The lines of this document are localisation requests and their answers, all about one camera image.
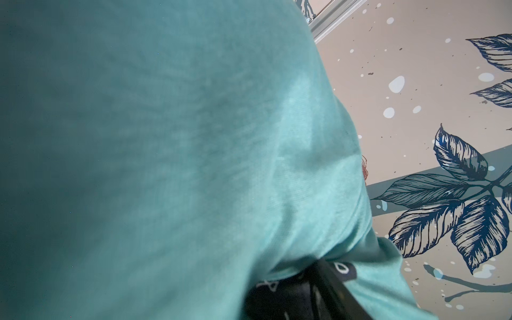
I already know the aluminium frame crossbar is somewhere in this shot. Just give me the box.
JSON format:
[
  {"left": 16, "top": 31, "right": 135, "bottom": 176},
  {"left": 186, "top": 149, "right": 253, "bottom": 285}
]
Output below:
[{"left": 309, "top": 0, "right": 367, "bottom": 45}]

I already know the teal cat pillow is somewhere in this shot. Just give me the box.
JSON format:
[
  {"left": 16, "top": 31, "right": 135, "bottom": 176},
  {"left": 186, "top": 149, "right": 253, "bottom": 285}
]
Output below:
[{"left": 1, "top": 1, "right": 433, "bottom": 319}]

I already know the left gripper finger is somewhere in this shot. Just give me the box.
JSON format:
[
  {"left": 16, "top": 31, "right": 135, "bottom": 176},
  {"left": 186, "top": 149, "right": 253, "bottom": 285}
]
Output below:
[{"left": 305, "top": 259, "right": 372, "bottom": 319}]

